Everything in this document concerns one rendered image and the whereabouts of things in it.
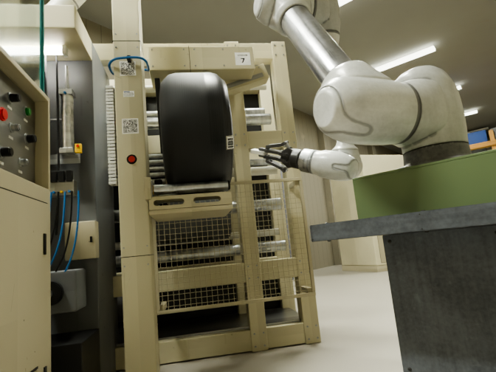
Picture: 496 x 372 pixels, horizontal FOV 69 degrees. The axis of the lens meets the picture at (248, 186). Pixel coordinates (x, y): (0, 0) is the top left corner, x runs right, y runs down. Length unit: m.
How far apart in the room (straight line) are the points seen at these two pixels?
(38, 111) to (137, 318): 0.93
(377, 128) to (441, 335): 0.47
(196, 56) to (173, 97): 0.66
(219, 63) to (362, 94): 1.47
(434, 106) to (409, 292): 0.44
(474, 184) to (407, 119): 0.20
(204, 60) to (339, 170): 1.21
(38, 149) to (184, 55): 1.02
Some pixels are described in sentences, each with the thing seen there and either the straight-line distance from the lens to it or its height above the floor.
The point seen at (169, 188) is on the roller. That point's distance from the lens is 1.64.
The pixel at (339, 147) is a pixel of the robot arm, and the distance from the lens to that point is 1.47.
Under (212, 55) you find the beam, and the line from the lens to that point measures 2.25.
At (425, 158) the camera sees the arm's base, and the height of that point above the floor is 0.78.
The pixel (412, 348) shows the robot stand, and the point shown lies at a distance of 0.98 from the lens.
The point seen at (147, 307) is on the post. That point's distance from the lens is 1.71.
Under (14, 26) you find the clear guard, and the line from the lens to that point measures 1.57.
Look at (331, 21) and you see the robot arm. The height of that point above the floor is 1.37.
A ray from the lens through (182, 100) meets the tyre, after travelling 1.61.
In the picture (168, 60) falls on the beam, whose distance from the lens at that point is 2.23.
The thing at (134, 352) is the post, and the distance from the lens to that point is 1.75.
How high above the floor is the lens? 0.61
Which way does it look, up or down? 9 degrees up
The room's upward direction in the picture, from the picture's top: 6 degrees counter-clockwise
